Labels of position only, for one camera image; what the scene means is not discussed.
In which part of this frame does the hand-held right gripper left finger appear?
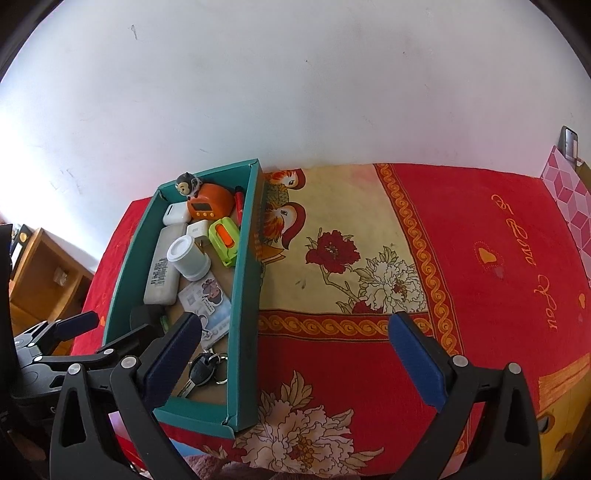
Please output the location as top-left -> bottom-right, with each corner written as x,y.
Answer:
48,311 -> 206,480

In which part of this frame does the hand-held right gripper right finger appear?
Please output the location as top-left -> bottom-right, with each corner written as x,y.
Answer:
387,311 -> 543,480

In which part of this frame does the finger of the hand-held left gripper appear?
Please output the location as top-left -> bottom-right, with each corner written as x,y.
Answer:
14,311 -> 100,358
39,323 -> 155,370

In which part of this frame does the black key with ring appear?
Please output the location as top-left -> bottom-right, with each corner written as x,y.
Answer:
175,352 -> 229,400

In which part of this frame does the white printed card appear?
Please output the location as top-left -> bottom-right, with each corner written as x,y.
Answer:
201,302 -> 232,349
178,271 -> 232,324

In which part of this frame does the white cup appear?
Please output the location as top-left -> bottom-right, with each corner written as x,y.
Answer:
166,234 -> 212,281

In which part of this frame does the teal cardboard box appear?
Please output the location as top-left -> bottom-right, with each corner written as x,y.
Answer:
102,159 -> 265,439

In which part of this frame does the green utility knife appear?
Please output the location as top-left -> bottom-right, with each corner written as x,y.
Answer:
208,218 -> 241,268

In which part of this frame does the white charger plug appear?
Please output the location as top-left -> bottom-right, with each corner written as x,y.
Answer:
187,220 -> 212,250

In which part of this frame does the orange monkey alarm clock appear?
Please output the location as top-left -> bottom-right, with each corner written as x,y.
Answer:
176,173 -> 234,221

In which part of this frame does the red floral blanket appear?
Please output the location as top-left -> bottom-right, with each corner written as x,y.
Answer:
69,162 -> 591,480

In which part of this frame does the wooden shelf unit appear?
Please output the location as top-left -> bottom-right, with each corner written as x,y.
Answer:
9,226 -> 97,337

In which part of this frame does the grey remote control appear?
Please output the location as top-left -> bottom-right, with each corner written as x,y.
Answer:
143,224 -> 190,306

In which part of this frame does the white earbuds case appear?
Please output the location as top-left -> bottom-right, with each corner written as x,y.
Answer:
163,203 -> 191,227

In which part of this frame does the yellow orange sheet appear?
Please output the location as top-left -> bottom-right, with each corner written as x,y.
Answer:
538,353 -> 591,480

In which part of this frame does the pink patterned cloth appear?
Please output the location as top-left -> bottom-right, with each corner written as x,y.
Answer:
540,145 -> 591,273

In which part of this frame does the dark rectangular device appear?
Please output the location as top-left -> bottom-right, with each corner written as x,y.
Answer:
558,126 -> 580,162

